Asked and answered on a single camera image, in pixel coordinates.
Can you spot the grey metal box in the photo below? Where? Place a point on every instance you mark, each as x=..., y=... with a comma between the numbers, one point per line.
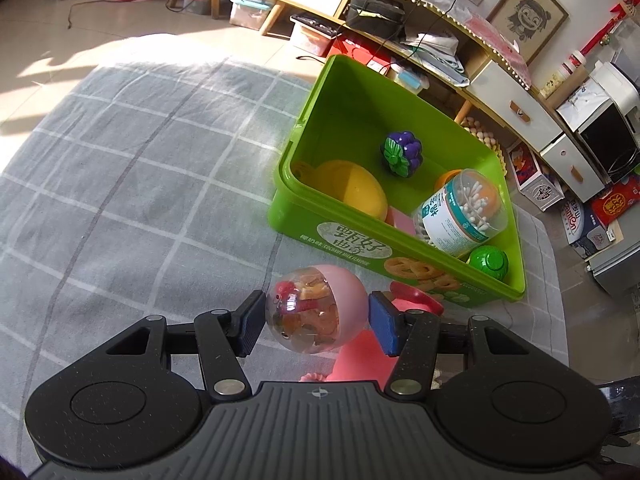
x=617, y=265

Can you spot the yellow plastic toy bowl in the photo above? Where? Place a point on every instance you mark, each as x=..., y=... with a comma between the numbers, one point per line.
x=350, y=187

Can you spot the purple grape toy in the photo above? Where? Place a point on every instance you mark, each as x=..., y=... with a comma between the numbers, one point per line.
x=402, y=154

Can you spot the grey checked bed sheet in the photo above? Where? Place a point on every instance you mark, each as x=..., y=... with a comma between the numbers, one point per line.
x=140, y=185

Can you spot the tray of eggs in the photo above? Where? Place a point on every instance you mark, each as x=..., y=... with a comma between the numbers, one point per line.
x=482, y=135

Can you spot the black microwave oven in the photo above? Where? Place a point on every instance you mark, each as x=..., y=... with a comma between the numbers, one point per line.
x=607, y=145

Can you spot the green round toy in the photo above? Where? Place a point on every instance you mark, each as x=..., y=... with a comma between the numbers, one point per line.
x=489, y=262

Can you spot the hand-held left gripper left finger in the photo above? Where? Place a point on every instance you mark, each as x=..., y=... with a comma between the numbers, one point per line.
x=250, y=322

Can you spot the pink block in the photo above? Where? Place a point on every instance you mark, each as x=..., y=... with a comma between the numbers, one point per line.
x=402, y=219

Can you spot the white appliance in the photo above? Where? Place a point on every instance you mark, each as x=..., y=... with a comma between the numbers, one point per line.
x=617, y=85

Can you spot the pink rubber duck toy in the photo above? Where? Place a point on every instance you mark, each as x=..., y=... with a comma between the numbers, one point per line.
x=360, y=365

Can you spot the framed cartoon picture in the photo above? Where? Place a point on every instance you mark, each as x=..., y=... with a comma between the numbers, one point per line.
x=527, y=15

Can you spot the stack of papers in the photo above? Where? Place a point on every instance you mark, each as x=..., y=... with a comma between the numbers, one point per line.
x=435, y=52

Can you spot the wooden cabinet with white drawers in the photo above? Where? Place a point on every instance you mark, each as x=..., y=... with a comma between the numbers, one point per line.
x=510, y=95

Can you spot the red gift box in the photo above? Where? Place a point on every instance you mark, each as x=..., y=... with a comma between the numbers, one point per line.
x=617, y=205

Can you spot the black bag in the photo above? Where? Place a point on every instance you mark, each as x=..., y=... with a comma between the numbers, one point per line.
x=375, y=12

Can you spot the blue and white carton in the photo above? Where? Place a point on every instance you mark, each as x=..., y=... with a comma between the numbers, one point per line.
x=585, y=225

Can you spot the green plastic storage box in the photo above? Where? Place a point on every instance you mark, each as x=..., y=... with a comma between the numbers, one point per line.
x=345, y=125

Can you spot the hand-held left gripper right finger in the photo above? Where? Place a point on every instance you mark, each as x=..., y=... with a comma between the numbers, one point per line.
x=385, y=325

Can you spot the pink trimmed cloth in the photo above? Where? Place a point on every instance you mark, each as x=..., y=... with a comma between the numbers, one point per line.
x=480, y=27

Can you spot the white and red carton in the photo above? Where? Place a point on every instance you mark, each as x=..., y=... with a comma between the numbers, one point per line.
x=537, y=180

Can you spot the pink capsule egg toy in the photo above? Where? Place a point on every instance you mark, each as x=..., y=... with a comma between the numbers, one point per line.
x=320, y=310

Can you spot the clear cotton swab jar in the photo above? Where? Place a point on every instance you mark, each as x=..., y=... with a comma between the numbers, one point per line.
x=460, y=220

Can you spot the orange toy pot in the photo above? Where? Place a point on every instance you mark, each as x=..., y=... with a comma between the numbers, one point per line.
x=492, y=195

